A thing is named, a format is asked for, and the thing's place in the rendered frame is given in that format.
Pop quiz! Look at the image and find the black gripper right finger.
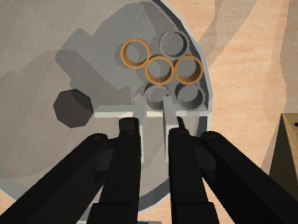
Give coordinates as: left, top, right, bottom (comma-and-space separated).
163, 96, 298, 224

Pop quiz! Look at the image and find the grey metal ring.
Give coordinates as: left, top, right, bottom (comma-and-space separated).
143, 82, 171, 112
159, 30, 190, 60
175, 82, 205, 112

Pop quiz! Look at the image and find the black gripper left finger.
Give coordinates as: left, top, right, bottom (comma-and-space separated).
0, 97, 147, 224

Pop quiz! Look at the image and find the bronze bushing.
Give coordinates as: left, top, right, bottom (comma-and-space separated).
120, 38, 151, 69
173, 54, 203, 85
145, 54, 174, 85

